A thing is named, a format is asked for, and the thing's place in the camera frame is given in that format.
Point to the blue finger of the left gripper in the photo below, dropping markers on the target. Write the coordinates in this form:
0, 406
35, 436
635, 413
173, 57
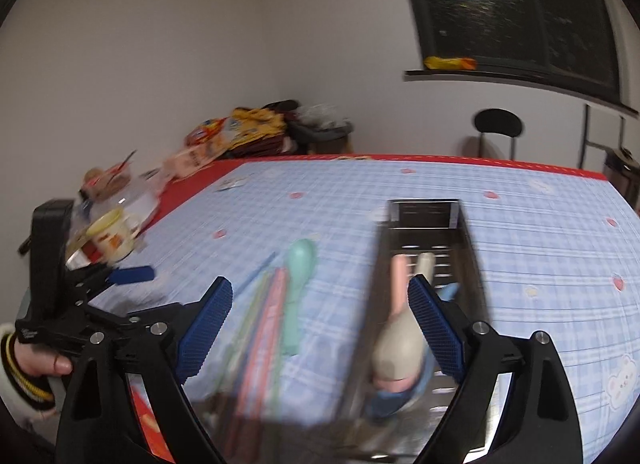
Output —
132, 275

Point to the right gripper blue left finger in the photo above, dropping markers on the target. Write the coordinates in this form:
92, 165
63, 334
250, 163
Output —
199, 325

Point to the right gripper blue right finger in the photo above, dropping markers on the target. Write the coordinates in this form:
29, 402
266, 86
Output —
437, 327

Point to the beige plastic spoon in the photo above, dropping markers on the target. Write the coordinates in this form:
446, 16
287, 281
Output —
405, 328

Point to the pink plastic spoon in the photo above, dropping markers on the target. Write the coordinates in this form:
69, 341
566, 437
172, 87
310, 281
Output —
397, 323

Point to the pink chopstick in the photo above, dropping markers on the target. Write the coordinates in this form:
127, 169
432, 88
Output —
256, 379

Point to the blue plastic spoon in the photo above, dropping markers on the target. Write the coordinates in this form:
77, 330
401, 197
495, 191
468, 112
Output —
402, 362

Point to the dark blue chopstick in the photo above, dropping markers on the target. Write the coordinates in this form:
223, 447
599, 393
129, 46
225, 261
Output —
247, 282

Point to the black metal utensil tray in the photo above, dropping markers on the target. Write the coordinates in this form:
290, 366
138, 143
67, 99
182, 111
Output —
429, 238

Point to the green plastic spoon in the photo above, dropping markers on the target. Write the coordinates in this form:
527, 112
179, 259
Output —
300, 263

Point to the light green chopstick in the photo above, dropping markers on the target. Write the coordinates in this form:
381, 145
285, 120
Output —
237, 349

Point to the person left hand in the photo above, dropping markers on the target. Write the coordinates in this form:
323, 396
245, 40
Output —
38, 360

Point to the yellow cartoon mug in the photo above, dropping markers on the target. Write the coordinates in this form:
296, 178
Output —
114, 234

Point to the plastic bowl with lid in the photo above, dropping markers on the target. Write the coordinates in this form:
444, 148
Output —
138, 201

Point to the food container with chopstick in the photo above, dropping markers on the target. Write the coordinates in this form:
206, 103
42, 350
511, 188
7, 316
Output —
101, 184

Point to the red tablecloth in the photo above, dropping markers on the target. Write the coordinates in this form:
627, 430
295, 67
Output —
200, 183

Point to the blue plaid table mat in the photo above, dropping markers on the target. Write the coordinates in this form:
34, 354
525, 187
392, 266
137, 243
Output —
603, 369

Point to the small paper card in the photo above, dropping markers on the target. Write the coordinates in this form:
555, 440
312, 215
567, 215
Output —
231, 183

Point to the snack packages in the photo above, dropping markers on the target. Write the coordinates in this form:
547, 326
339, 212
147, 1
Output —
207, 142

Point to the black round stool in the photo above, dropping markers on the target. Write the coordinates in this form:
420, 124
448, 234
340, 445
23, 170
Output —
498, 122

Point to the grey stool with bag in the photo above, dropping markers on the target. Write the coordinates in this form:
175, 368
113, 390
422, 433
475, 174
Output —
320, 129

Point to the electric rice cooker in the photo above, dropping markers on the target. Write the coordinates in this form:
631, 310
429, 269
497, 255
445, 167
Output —
623, 172

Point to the yellow snack bag on sill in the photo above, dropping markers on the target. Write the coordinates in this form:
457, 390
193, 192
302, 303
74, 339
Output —
450, 64

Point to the black framed window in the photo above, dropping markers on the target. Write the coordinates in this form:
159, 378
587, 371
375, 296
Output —
566, 45

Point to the black folding chair frame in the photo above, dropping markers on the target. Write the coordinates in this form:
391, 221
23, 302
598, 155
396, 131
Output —
602, 131

